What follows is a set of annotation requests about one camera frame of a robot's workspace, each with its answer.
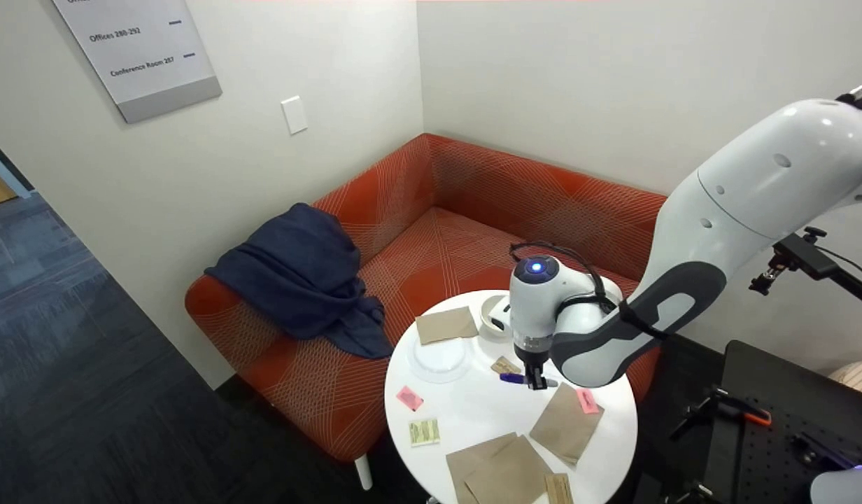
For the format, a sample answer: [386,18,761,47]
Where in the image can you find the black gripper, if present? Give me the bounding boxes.
[515,340,552,393]

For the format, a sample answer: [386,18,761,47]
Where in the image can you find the small brown sugar packet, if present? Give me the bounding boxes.
[491,354,526,378]

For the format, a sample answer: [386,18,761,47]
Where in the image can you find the large brown paper napkin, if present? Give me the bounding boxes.
[526,382,608,470]

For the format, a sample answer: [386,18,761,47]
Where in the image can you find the pink sweetener packet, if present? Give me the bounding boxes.
[573,386,605,417]

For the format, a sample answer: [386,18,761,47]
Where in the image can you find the round white table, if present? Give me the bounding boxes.
[382,288,640,504]

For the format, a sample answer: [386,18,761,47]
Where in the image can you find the small clear plastic lid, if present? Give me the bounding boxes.
[414,336,474,382]

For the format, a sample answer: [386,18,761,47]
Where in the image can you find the folded brown paper napkin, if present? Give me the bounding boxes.
[443,429,554,504]

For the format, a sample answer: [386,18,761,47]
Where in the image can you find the small brown napkin piece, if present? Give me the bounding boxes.
[543,470,576,504]

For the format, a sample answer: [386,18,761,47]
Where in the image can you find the small notes at table edge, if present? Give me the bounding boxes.
[396,385,428,415]

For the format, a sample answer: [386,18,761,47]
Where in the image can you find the orange patterned sofa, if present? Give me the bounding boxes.
[183,133,671,494]

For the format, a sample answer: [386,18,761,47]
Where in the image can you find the dark blue cloth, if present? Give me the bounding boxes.
[205,203,396,361]

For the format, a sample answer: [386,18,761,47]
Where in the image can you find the orange handled clamp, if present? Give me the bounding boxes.
[668,385,775,442]

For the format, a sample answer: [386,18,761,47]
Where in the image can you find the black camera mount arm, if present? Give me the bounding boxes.
[748,224,862,313]

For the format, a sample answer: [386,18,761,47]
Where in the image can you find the white wall plate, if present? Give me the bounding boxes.
[281,93,312,137]

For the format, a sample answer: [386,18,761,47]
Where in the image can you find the grey wall sign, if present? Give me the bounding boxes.
[47,0,225,126]

